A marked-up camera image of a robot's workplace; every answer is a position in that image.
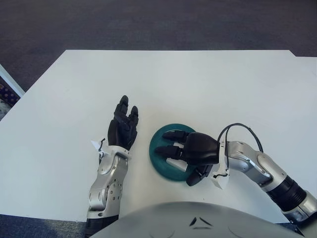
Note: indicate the white left wrist connector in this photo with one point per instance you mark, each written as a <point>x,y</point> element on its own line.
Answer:
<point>96,146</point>

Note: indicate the grey robot torso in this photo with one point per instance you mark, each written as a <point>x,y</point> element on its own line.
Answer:
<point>198,223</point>

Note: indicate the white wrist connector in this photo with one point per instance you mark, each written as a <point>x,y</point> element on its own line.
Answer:
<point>96,146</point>
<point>220,182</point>

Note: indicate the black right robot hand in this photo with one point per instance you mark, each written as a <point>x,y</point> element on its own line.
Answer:
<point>200,148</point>

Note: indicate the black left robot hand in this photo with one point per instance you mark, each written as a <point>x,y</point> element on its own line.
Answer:
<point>121,131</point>

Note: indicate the white right wrist connector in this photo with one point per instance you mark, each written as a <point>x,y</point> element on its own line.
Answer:
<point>220,182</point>

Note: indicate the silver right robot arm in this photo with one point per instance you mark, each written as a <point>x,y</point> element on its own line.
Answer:
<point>267,163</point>

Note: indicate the white shelf with patterned items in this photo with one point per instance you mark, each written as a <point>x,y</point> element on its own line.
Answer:
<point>8,84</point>

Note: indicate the teal green round plate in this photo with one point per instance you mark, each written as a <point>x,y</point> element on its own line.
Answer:
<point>156,142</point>

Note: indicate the white charger plug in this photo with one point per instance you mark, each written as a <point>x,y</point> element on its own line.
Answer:
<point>177,164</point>

